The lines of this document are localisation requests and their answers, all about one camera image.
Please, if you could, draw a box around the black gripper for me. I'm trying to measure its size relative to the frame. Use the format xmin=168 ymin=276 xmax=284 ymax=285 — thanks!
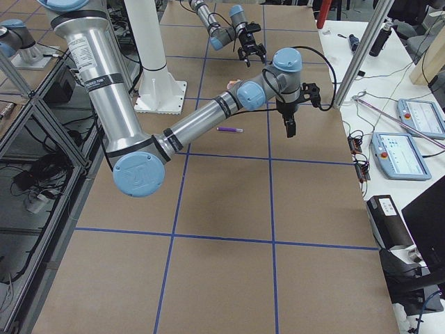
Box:
xmin=237 ymin=33 xmax=266 ymax=67
xmin=277 ymin=100 xmax=299 ymax=138

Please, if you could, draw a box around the purple marker pen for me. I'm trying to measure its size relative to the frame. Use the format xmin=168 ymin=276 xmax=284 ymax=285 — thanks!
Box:
xmin=216 ymin=127 xmax=243 ymax=133

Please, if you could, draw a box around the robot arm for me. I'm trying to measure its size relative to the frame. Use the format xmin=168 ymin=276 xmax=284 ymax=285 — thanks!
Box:
xmin=41 ymin=1 xmax=302 ymax=198
xmin=1 ymin=1 xmax=266 ymax=66

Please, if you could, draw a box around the pink mesh pen holder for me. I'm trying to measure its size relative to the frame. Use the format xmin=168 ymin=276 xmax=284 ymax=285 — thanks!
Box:
xmin=227 ymin=79 xmax=241 ymax=89

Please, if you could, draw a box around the metal rod with hook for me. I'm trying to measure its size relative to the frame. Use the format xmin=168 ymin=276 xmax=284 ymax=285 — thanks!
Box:
xmin=353 ymin=93 xmax=444 ymax=150

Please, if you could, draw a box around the folded blue umbrella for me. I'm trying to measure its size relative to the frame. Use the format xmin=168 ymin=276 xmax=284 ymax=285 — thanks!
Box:
xmin=348 ymin=34 xmax=359 ymax=53

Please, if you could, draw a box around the near teach pendant tablet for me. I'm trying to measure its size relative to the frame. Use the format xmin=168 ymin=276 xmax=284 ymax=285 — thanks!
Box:
xmin=371 ymin=132 xmax=432 ymax=181

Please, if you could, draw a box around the teach pendant tablet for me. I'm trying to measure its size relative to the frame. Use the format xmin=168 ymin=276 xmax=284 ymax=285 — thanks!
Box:
xmin=371 ymin=132 xmax=432 ymax=181
xmin=397 ymin=99 xmax=444 ymax=140

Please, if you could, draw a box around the white support column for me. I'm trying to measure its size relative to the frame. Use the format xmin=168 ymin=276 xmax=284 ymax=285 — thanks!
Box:
xmin=124 ymin=0 xmax=166 ymax=72

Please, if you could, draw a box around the black water bottle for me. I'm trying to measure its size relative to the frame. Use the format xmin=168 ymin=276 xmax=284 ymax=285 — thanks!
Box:
xmin=369 ymin=21 xmax=394 ymax=57

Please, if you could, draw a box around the far teach pendant tablet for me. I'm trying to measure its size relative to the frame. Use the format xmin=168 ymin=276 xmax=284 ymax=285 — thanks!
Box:
xmin=397 ymin=99 xmax=444 ymax=140

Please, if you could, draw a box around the black box device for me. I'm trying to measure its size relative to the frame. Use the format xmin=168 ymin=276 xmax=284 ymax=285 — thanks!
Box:
xmin=366 ymin=195 xmax=414 ymax=251

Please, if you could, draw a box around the wooden board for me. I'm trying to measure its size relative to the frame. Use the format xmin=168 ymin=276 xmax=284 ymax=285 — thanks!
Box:
xmin=410 ymin=28 xmax=445 ymax=86

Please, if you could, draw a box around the black monitor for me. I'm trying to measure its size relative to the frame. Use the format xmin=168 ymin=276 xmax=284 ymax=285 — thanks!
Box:
xmin=402 ymin=177 xmax=444 ymax=269

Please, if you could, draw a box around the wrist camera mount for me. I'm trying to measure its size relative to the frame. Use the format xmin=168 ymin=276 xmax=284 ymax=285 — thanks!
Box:
xmin=298 ymin=83 xmax=321 ymax=108
xmin=244 ymin=22 xmax=261 ymax=33

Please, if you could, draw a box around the white column base plate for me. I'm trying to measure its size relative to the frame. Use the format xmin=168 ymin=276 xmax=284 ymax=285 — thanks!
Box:
xmin=134 ymin=79 xmax=187 ymax=115

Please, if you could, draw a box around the aluminium frame post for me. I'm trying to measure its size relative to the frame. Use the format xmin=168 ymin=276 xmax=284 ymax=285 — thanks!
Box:
xmin=334 ymin=0 xmax=394 ymax=109

